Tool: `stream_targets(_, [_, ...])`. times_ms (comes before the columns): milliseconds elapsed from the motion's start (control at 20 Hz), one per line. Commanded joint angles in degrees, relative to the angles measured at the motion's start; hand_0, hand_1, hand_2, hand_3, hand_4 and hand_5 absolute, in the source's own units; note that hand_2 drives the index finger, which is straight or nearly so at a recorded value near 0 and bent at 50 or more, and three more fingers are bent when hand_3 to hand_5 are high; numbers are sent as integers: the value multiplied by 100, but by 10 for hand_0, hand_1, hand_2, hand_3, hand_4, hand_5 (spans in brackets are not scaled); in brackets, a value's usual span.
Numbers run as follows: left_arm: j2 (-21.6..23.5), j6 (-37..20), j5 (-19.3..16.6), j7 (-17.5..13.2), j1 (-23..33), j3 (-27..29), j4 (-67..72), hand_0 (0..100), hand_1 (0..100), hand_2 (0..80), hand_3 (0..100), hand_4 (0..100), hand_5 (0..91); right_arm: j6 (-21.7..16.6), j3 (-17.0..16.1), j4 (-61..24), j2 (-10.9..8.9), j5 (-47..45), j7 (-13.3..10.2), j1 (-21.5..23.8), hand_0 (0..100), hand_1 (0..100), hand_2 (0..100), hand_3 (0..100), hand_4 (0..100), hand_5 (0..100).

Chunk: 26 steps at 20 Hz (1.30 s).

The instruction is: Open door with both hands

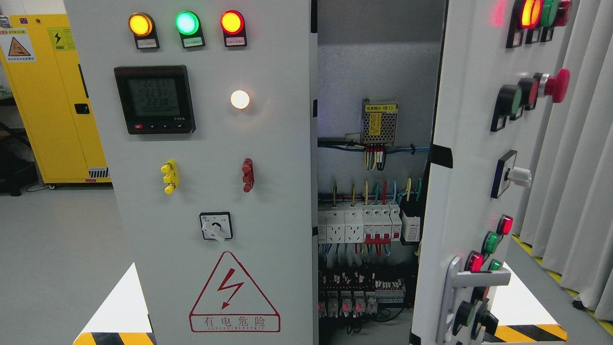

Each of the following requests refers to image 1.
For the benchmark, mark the red terminal socket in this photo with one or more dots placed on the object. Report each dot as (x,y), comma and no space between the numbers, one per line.
(248,175)

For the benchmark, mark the green indicator lamp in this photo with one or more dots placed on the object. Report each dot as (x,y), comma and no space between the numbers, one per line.
(189,29)

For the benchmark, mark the red emergency stop button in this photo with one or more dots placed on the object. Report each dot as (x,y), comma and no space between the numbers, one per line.
(554,86)

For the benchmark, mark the lower relay and terminal row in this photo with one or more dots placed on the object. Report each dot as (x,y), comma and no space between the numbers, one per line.
(360,291)

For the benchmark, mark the yellow terminal socket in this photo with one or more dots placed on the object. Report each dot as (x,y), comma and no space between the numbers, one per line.
(170,172)

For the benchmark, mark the black surge protector block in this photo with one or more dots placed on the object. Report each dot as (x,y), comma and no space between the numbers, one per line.
(411,220)

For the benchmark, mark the white rotary switch knob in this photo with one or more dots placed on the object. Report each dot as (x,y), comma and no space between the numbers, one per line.
(519,176)

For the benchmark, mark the red indicator lamp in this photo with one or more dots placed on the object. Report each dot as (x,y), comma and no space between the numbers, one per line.
(234,31)

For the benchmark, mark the black rotary selector switch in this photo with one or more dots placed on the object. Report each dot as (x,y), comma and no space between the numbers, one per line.
(216,226)

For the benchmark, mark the white breaker and socket row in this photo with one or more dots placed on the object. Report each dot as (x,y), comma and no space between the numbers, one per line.
(369,224)

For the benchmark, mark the yellow safety storage cabinet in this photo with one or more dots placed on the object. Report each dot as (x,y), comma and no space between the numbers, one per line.
(41,62)

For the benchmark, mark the black digital power meter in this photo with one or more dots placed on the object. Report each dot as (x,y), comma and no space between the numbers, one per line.
(155,99)

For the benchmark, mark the white indicator lamp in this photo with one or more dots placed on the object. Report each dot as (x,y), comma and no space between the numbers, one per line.
(240,99)

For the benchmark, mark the amber indicator lamp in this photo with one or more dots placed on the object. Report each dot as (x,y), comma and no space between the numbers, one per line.
(144,30)

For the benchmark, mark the silver door handle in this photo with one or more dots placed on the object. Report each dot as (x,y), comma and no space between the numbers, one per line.
(458,314)

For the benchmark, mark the red electric hazard sticker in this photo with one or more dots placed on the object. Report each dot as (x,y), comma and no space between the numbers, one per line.
(232,302)

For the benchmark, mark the grey cabinet door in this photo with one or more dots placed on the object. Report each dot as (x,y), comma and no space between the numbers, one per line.
(487,120)
(272,224)

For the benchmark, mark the metal mesh power supply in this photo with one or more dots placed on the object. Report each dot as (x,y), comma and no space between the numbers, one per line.
(379,122)

